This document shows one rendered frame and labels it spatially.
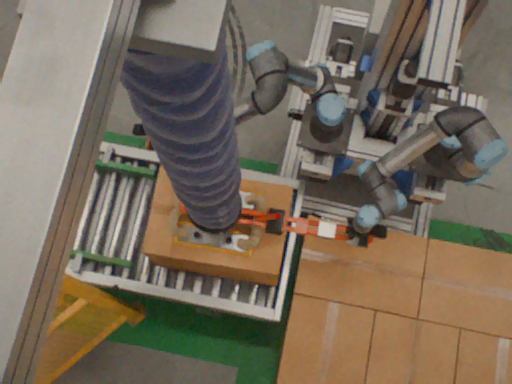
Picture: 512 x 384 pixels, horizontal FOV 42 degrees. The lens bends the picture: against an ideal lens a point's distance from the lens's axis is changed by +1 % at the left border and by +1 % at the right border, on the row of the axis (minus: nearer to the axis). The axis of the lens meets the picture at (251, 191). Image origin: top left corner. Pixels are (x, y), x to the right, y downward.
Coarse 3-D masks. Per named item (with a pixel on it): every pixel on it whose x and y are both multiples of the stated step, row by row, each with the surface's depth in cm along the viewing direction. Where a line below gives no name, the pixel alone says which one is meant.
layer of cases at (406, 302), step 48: (336, 240) 324; (384, 240) 324; (432, 240) 324; (336, 288) 318; (384, 288) 318; (432, 288) 318; (480, 288) 318; (288, 336) 313; (336, 336) 313; (384, 336) 312; (432, 336) 312; (480, 336) 312
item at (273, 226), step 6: (270, 210) 272; (276, 210) 271; (282, 210) 271; (282, 216) 271; (270, 222) 270; (276, 222) 270; (282, 222) 270; (264, 228) 269; (270, 228) 270; (276, 228) 270; (282, 228) 269; (276, 234) 273
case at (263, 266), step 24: (168, 192) 290; (264, 192) 289; (288, 192) 289; (168, 216) 287; (288, 216) 287; (144, 240) 285; (168, 240) 284; (264, 240) 284; (168, 264) 309; (192, 264) 294; (216, 264) 282; (240, 264) 281; (264, 264) 281
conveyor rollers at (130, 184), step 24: (96, 168) 335; (96, 192) 333; (144, 192) 331; (120, 216) 328; (144, 216) 329; (96, 240) 325; (120, 240) 327; (72, 264) 323; (144, 264) 322; (192, 288) 320; (216, 288) 318; (240, 288) 320
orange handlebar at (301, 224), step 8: (184, 208) 273; (248, 224) 272; (256, 224) 271; (296, 224) 270; (304, 224) 270; (312, 224) 271; (296, 232) 271; (304, 232) 269; (312, 232) 270; (344, 240) 270
